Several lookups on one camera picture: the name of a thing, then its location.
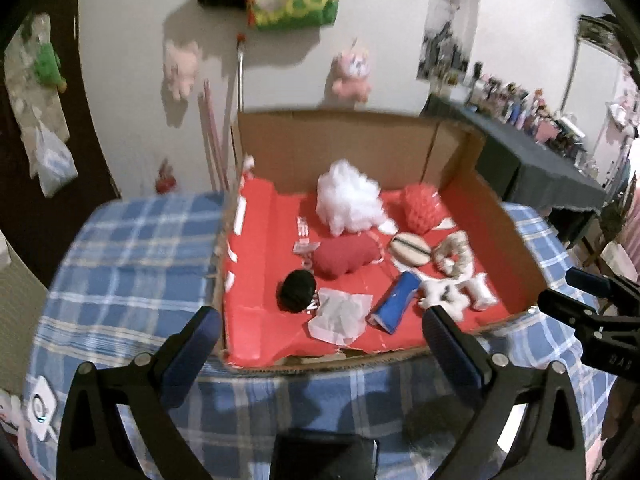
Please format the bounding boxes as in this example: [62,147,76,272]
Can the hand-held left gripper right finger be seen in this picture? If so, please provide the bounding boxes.
[421,304,586,480]

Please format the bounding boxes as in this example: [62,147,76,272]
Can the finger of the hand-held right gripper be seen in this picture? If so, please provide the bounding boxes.
[537,287,608,333]
[566,266,640,306]

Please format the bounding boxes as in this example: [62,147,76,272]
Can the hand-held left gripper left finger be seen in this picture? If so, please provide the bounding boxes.
[56,305,223,480]

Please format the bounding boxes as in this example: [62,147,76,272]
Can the white fluffy scrunchie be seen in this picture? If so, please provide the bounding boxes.
[417,272,499,323]

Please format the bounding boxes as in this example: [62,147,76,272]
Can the blue tube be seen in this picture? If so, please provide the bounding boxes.
[367,270,421,335]

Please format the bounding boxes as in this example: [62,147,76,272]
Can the cream crochet cloth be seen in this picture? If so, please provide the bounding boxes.
[432,232,476,277]

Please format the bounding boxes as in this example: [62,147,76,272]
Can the cardboard box red inside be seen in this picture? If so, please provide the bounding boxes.
[212,109,548,373]

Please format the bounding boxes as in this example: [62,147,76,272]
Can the white wrapper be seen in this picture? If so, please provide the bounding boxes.
[306,287,373,347]

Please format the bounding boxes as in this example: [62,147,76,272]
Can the black scrunchie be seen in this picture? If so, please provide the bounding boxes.
[277,269,318,313]

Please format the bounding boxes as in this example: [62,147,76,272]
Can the red soft cloth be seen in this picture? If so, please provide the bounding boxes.
[312,234,383,280]

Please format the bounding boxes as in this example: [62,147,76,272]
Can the coral foam net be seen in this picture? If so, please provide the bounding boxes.
[400,184,443,233]

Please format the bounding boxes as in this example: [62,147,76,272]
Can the white mesh bath loofah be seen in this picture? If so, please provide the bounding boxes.
[316,158,396,238]

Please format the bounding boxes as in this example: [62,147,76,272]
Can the person's right forearm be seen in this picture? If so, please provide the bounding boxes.
[600,375,640,461]

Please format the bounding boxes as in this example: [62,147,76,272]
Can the blue plaid blanket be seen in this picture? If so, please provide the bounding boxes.
[22,191,616,480]

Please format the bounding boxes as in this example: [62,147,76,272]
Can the dark covered table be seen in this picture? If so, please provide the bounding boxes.
[422,92,608,241]

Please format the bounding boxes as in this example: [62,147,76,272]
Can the hanging white clothes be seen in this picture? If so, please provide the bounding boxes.
[605,100,640,141]

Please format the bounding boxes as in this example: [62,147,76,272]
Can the black device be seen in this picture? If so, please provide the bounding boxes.
[270,429,380,480]

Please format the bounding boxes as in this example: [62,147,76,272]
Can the white square tag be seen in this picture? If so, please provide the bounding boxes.
[25,377,58,441]

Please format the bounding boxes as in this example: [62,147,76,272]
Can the small red ornament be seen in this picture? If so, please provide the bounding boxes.
[155,160,177,195]

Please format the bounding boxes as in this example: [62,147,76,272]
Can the row of cosmetic bottles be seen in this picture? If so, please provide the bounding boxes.
[432,60,601,171]

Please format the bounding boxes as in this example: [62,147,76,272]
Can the white cabinet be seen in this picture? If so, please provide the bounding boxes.
[560,35,631,126]

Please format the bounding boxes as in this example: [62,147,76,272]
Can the pink rods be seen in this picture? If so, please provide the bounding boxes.
[200,77,231,193]

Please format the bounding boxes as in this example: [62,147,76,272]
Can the clear plastic bag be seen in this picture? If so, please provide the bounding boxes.
[35,125,80,198]

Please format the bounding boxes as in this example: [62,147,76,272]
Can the dark brown door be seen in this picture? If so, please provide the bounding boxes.
[0,0,123,271]

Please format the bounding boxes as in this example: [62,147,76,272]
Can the dark box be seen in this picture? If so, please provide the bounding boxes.
[577,14,621,53]

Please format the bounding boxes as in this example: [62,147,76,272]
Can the metal pole red tip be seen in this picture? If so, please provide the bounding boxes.
[235,34,247,113]

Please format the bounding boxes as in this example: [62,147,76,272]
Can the pale pink plush toy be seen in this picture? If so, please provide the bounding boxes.
[164,40,203,101]

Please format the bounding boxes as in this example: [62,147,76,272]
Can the hanging cloth organizer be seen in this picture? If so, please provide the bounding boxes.
[2,12,71,176]

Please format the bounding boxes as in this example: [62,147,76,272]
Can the pink plush toy with flower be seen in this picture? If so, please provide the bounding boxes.
[331,40,373,101]

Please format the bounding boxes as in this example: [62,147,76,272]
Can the green plush toy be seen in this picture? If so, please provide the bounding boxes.
[32,40,68,93]

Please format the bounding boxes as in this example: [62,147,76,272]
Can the wall mirror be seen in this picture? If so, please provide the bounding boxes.
[417,0,476,83]

